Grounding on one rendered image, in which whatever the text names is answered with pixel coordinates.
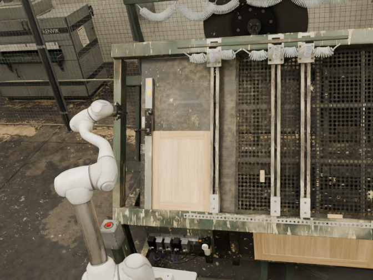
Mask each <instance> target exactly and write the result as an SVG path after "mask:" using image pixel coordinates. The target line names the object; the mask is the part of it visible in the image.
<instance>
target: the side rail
mask: <svg viewBox="0 0 373 280"><path fill-rule="evenodd" d="M126 76H127V62H126V61H124V60H122V59H114V102H118V103H119V104H120V105H121V106H122V107H123V109H124V111H125V112H126V111H127V86H126ZM126 134H127V115H126V114H125V115H124V116H123V118H120V119H118V120H117V121H114V117H113V154H114V157H115V161H116V164H117V169H118V176H117V182H116V184H115V187H114V188H113V208H120V207H123V206H125V190H126V171H125V162H126Z"/></svg>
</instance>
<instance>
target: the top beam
mask: <svg viewBox="0 0 373 280"><path fill-rule="evenodd" d="M298 33H312V32H297V33H280V34H283V35H284V39H287V38H298ZM268 35H277V34H262V35H253V36H235V37H218V38H221V42H241V41H259V40H268ZM343 35H349V38H348V39H337V40H327V41H314V49H315V48H316V47H322V48H323V47H328V46H329V47H330V48H332V49H333V48H335V47H336V46H337V45H338V44H339V43H340V45H339V46H338V47H336V49H343V48H364V47H373V28H359V29H341V30H332V31H315V32H314V37H324V36H343ZM207 39H215V38H201V39H183V40H174V41H156V42H139V43H122V44H112V45H111V57H112V58H114V59H123V60H128V59H150V58H170V57H188V56H187V55H186V54H188V55H189V56H191V55H192V54H201V53H204V54H205V55H207V47H201V48H182V49H177V45H185V44H204V43H207ZM286 47H287V48H288V47H296V48H298V42H288V43H284V48H286ZM231 49H232V50H233V51H234V52H237V51H238V50H240V49H242V50H240V51H239V52H237V53H236V54H246V53H247V52H245V51H244V50H243V49H245V50H246V51H248V52H249V53H251V52H252V51H257V52H258V51H261V50H264V51H266V52H267V51H268V44H250V45H239V46H222V47H221V51H223V50H231ZM183 52H185V53H186V54H184V53H183Z"/></svg>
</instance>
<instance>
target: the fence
mask: <svg viewBox="0 0 373 280"><path fill-rule="evenodd" d="M147 79H151V87H147ZM147 89H151V96H147ZM145 108H151V109H152V111H153V114H152V136H145V207H144V209H152V174H153V131H154V79H153V78H146V90H145Z"/></svg>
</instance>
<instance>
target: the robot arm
mask: <svg viewBox="0 0 373 280"><path fill-rule="evenodd" d="M118 111H120V113H119V112H118ZM125 114H128V112H125V111H124V109H123V107H122V106H121V105H120V104H119V103H118V102H114V104H112V103H109V102H107V101H104V100H96V101H94V102H93V103H92V104H91V106H90V107H89V108H87V109H85V110H83V111H81V112H79V113H78V114H76V115H75V116H74V117H73V118H72V119H71V121H70V128H71V129H72V130H73V131H74V132H80V135H81V136H82V138H83V139H85V140H86V141H88V142H90V143H91V144H93V145H95V146H97V147H98V148H99V156H98V160H97V163H95V164H92V165H90V166H81V167H77V168H72V169H69V170H67V171H64V172H62V173H61V174H60V175H59V176H57V177H56V178H55V180H54V187H55V190H56V192H57V193H58V195H60V196H62V197H66V198H67V200H69V202H70V203H71V204H72V205H73V207H74V210H75V214H76V217H77V221H78V224H79V228H80V231H81V233H82V237H83V240H84V244H85V248H86V251H87V254H88V258H89V263H88V265H87V271H86V272H85V273H84V275H83V276H82V280H163V279H162V278H161V277H158V278H155V275H154V271H153V268H152V265H151V264H150V262H149V261H148V260H147V258H146V257H145V256H143V255H142V254H139V253H134V254H131V255H129V256H128V257H126V258H125V259H124V261H123V262H122V263H120V264H115V262H114V261H113V259H112V258H110V257H109V256H107V252H106V249H105V245H104V242H103V237H102V234H101V231H100V227H99V223H98V220H97V215H96V213H95V209H94V205H93V201H92V197H93V190H95V189H99V190H101V191H105V192H107V191H110V190H112V189H113V188H114V187H115V184H116V182H117V176H118V169H117V164H116V161H115V157H114V154H113V151H112V148H111V146H110V144H109V142H108V141H107V140H106V139H104V138H102V137H100V136H98V135H95V134H93V133H90V131H91V130H92V128H93V126H94V124H95V122H97V121H99V120H101V119H103V118H106V117H114V121H117V120H118V119H120V118H123V116H124V115H125ZM117 115H120V116H118V117H117Z"/></svg>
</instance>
